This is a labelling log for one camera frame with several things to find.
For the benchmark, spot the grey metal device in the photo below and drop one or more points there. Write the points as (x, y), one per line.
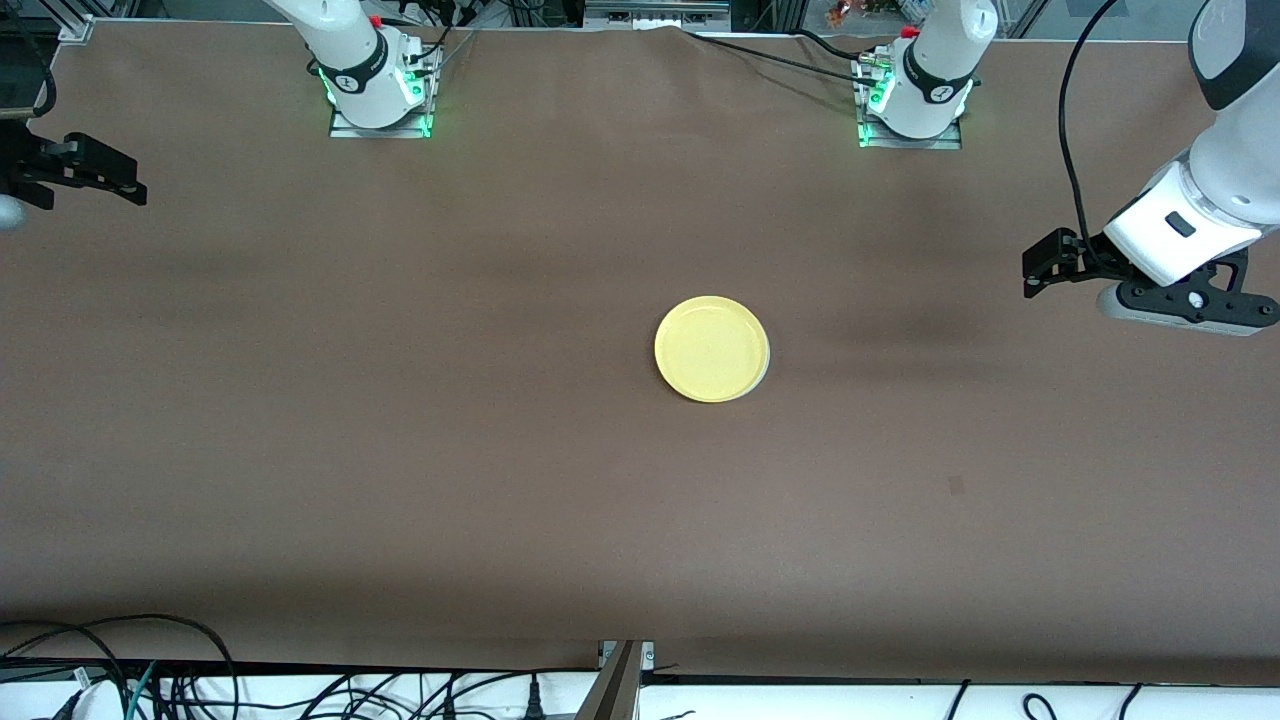
(655, 15)

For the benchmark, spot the black plug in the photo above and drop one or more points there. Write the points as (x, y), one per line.
(535, 700)

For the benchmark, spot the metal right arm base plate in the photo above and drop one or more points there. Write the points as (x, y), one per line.
(385, 133)

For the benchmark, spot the yellow round plate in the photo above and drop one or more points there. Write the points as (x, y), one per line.
(712, 348)

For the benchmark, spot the aluminium profile post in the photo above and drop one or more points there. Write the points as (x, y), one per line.
(618, 690)

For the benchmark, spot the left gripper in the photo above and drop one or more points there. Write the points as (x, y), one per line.
(1087, 253)

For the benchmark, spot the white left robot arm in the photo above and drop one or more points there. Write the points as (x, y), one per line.
(1240, 150)

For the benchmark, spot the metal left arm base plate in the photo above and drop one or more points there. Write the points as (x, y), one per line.
(920, 144)

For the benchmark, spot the light green round plate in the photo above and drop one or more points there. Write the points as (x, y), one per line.
(767, 380)

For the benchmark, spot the aluminium frame corner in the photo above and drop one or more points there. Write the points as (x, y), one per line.
(75, 25)

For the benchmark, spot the brown table cover sheet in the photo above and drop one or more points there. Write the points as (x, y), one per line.
(300, 450)

